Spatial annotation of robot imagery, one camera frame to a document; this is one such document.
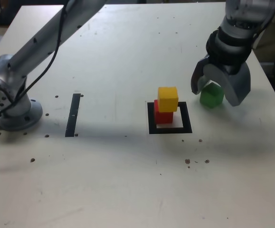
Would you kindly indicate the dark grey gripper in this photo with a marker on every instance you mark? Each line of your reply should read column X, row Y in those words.
column 231, row 70

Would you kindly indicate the green cube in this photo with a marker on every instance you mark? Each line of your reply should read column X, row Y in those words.
column 211, row 98

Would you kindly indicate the yellow cube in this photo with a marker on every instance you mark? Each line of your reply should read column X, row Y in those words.
column 168, row 99

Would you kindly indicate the red cube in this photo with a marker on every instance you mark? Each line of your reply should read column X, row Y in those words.
column 164, row 117

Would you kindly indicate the black tape square outline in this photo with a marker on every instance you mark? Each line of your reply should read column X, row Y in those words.
column 187, row 118

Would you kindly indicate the black tape strip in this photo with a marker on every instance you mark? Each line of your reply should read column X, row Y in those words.
column 72, row 116

